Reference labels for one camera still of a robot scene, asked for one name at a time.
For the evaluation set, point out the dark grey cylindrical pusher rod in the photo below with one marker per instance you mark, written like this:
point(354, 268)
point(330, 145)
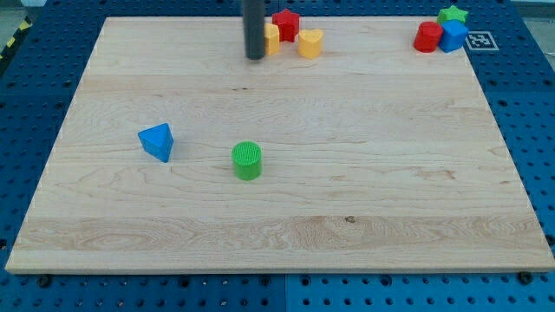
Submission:
point(253, 22)

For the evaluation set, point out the blue triangle block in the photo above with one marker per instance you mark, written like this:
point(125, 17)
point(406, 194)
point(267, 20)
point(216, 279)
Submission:
point(157, 141)

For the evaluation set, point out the yellow hexagon block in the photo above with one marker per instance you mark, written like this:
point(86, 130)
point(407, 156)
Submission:
point(271, 39)

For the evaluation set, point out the red star block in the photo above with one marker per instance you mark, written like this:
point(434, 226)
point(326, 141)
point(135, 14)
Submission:
point(288, 23)

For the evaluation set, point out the yellow heart block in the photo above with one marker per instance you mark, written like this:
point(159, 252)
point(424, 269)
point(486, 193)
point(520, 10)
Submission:
point(310, 43)

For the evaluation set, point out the green cylinder block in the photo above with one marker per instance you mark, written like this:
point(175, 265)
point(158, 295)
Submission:
point(247, 160)

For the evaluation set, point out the light wooden board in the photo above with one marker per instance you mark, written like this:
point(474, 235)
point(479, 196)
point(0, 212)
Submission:
point(376, 158)

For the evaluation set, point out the red cylinder block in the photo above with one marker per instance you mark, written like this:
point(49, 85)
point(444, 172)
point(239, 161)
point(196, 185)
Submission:
point(428, 37)

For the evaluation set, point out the green star block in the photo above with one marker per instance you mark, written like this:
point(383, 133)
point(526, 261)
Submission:
point(452, 13)

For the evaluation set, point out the blue cube block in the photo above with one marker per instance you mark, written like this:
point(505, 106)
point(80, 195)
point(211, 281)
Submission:
point(453, 36)

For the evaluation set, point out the white fiducial marker tag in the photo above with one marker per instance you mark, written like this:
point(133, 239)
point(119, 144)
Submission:
point(481, 41)

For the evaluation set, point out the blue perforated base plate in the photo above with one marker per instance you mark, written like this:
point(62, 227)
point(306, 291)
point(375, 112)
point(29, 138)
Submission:
point(36, 90)

